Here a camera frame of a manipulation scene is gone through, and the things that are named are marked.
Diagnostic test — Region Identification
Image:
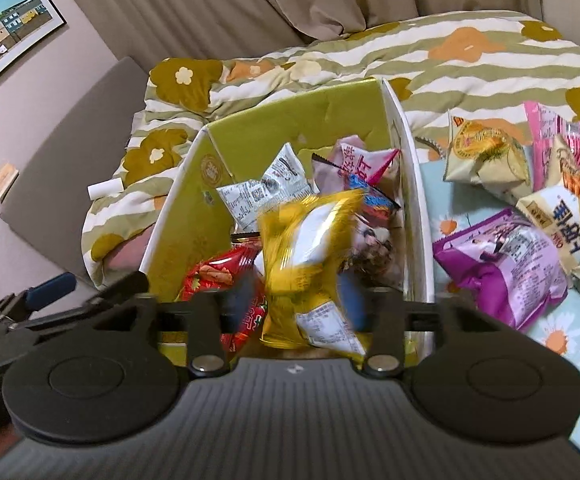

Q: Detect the yellow orange snack bag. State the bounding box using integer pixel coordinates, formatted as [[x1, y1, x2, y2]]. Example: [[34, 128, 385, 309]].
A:
[[444, 114, 532, 205]]

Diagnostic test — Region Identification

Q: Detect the pink striped snack bag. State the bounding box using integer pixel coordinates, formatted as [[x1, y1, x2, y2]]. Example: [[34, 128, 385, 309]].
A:
[[523, 101, 580, 191]]

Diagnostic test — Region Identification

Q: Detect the small wooden block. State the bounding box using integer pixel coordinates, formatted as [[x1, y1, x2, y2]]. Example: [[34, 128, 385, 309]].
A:
[[0, 162, 19, 205]]

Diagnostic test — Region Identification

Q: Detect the white tissue roll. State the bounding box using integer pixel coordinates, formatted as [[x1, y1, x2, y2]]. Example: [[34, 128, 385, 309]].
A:
[[87, 178, 124, 202]]

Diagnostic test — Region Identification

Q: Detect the pink white snack bag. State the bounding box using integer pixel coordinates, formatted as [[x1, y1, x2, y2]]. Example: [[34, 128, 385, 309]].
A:
[[328, 134, 401, 185]]

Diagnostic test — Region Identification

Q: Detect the black white newsprint snack bag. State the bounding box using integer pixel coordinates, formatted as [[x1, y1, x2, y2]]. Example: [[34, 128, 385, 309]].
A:
[[217, 142, 313, 232]]

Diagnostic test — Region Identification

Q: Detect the purple snack bag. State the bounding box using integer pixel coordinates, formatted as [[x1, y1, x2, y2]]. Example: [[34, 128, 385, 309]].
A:
[[432, 208, 568, 330]]

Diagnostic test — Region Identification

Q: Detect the green cardboard box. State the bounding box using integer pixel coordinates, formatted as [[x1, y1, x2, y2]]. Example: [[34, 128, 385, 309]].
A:
[[138, 77, 437, 363]]

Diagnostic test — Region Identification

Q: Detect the red snack bag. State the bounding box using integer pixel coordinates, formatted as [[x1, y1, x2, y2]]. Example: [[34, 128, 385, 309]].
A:
[[177, 232, 267, 356]]

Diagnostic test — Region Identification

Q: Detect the yellow foil snack bag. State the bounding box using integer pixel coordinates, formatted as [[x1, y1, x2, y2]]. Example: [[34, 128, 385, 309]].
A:
[[258, 190, 366, 362]]

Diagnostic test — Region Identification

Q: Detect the grey braided cable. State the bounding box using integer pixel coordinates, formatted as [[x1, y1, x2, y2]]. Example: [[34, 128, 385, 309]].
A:
[[414, 135, 452, 162]]

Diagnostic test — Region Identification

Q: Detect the cream blue-lettered snack bag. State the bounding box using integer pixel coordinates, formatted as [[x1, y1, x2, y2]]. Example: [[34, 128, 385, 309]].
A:
[[516, 134, 580, 275]]

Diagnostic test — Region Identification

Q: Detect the grey upholstered headboard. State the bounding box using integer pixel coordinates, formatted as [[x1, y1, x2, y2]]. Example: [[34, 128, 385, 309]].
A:
[[0, 58, 148, 283]]

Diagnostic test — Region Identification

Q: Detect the floral striped duvet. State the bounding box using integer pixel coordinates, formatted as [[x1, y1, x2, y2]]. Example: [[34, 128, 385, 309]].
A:
[[81, 10, 580, 286]]

